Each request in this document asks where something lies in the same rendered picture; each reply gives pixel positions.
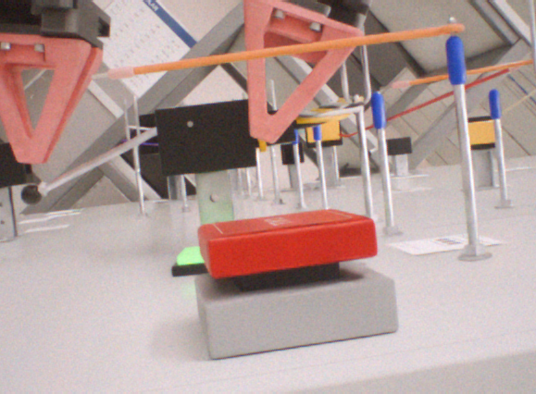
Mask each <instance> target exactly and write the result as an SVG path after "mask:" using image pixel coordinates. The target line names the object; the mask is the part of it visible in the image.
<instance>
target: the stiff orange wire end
mask: <svg viewBox="0 0 536 394"><path fill-rule="evenodd" d="M463 30H464V26H463V25H460V24H454V25H449V24H448V25H443V26H441V27H440V26H439V27H434V28H427V29H420V30H412V31H398V32H392V33H384V34H378V35H370V36H363V37H355V38H349V39H341V40H335V41H326V42H320V43H307V44H298V45H292V46H284V47H278V48H269V49H263V50H255V51H249V52H240V53H234V54H226V55H212V56H206V57H198V58H192V59H184V60H177V61H170V62H163V63H159V64H156V65H149V66H141V67H132V66H128V67H121V68H112V69H110V70H109V72H107V73H100V74H93V75H92V76H91V78H92V79H97V78H104V77H109V78H110V79H112V80H119V79H127V78H132V77H134V76H135V75H142V74H149V73H157V72H164V71H171V70H178V69H181V68H192V67H200V66H206V65H215V64H222V63H229V62H236V61H244V60H251V59H258V58H265V57H273V56H280V55H294V54H302V53H309V52H316V51H323V50H331V49H338V48H345V47H352V46H359V45H368V44H374V43H387V42H395V41H402V40H410V39H417V38H424V37H431V36H433V37H439V36H441V35H450V32H453V31H455V33H459V32H461V31H463Z"/></svg>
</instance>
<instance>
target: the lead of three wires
mask: <svg viewBox="0 0 536 394"><path fill-rule="evenodd" d="M350 99H351V100H352V103H351V104H349V105H347V107H345V108H343V109H341V110H337V111H332V112H329V113H325V114H320V115H317V116H314V117H310V118H300V119H294V120H297V125H298V129H307V128H312V127H315V126H319V125H323V124H325V123H327V122H332V121H338V120H342V119H345V118H347V117H349V116H350V115H351V114H353V113H357V112H360V111H361V108H362V107H361V106H364V105H366V102H365V101H364V97H363V96H360V97H359V95H356V96H355V98H353V97H351V98H350Z"/></svg>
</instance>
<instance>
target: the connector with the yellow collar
mask: <svg viewBox="0 0 536 394"><path fill-rule="evenodd" d="M278 110H279V109H276V110H269V112H267V114H268V115H270V116H275V115H276V114H277V113H278ZM294 129H298V125H297V120H294V121H293V122H292V123H291V124H290V125H289V127H288V128H287V129H286V130H285V131H284V132H283V133H282V134H281V135H280V137H279V139H278V140H277V141H276V142H275V143H267V142H266V146H267V147H269V146H275V145H281V144H285V143H291V142H297V140H296V134H294ZM255 146H256V149H259V142H258V139H257V138H255Z"/></svg>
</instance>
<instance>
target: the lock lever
mask: <svg viewBox="0 0 536 394"><path fill-rule="evenodd" d="M155 136H156V127H153V128H150V129H148V130H146V131H145V133H143V134H141V135H139V136H137V137H135V138H133V139H132V140H130V141H128V142H124V143H122V144H121V145H119V146H117V147H115V148H113V149H111V150H109V151H108V152H106V153H104V154H101V155H99V157H97V158H95V159H94V160H92V161H90V162H88V163H86V164H84V165H81V166H78V167H76V168H74V169H72V170H70V171H69V172H67V173H65V174H63V175H61V176H59V177H57V178H55V179H52V180H50V181H48V182H44V181H42V182H41V183H40V186H39V189H38V191H39V192H40V193H41V194H42V196H46V195H47V193H48V192H49V191H50V190H52V189H54V188H56V187H58V185H60V184H62V183H64V182H66V181H68V180H70V179H73V178H75V177H77V176H79V175H80V174H82V173H85V172H87V171H89V170H91V169H93V168H95V167H97V166H100V165H102V164H103V163H105V162H107V161H109V160H111V159H113V157H115V156H117V155H119V154H121V153H123V152H125V151H127V150H130V149H131V148H133V147H135V146H137V145H139V144H140V143H142V142H145V141H147V140H149V139H151V138H153V137H155Z"/></svg>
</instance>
